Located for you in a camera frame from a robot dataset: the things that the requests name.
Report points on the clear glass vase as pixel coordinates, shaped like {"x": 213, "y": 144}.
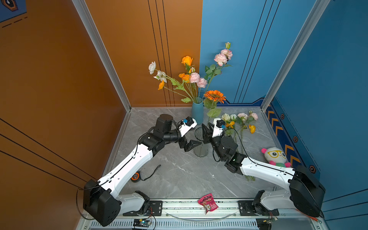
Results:
{"x": 203, "y": 149}

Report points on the white flower stem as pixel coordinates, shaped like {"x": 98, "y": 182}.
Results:
{"x": 178, "y": 86}

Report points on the white plush toy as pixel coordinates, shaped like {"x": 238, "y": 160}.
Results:
{"x": 276, "y": 157}

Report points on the green circuit board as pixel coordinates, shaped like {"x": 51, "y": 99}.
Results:
{"x": 141, "y": 224}

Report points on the orange tape measure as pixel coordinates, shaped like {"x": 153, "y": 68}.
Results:
{"x": 136, "y": 177}

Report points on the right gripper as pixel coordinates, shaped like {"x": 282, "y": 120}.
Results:
{"x": 208, "y": 136}

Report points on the orange gerbera stem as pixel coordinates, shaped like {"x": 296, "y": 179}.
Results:
{"x": 211, "y": 100}

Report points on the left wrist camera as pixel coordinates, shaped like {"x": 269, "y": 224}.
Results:
{"x": 186, "y": 125}

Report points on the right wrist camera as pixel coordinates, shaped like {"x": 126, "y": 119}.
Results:
{"x": 219, "y": 126}

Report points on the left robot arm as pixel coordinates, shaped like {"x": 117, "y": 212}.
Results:
{"x": 101, "y": 198}

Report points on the yellow rose stem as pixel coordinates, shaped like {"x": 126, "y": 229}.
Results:
{"x": 189, "y": 69}

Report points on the aluminium corner post left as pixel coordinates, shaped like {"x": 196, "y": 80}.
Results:
{"x": 91, "y": 28}

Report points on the cream pink rose stem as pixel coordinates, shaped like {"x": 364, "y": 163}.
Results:
{"x": 247, "y": 119}

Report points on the yellow poppy flower stem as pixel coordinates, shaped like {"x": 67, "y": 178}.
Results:
{"x": 250, "y": 128}

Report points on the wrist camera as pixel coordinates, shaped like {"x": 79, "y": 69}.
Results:
{"x": 186, "y": 125}
{"x": 219, "y": 126}

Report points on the black connector box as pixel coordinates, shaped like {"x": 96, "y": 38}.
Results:
{"x": 264, "y": 224}

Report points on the pink rose spray stem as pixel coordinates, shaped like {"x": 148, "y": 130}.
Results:
{"x": 221, "y": 61}

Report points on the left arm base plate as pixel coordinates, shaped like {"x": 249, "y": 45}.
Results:
{"x": 152, "y": 207}

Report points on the aluminium corner post right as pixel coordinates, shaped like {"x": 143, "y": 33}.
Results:
{"x": 309, "y": 25}

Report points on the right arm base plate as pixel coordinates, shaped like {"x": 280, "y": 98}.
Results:
{"x": 247, "y": 208}

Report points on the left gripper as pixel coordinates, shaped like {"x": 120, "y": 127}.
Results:
{"x": 188, "y": 146}

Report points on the teal cylindrical vase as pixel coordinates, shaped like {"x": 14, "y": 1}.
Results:
{"x": 198, "y": 110}

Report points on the orange yellow small flower stem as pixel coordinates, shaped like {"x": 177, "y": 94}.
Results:
{"x": 182, "y": 87}

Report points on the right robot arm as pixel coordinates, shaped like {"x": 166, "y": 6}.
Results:
{"x": 301, "y": 190}

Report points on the aluminium corner post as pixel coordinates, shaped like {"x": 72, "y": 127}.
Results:
{"x": 91, "y": 28}
{"x": 309, "y": 25}

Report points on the pink snack packet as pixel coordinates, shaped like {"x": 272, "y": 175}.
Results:
{"x": 208, "y": 203}

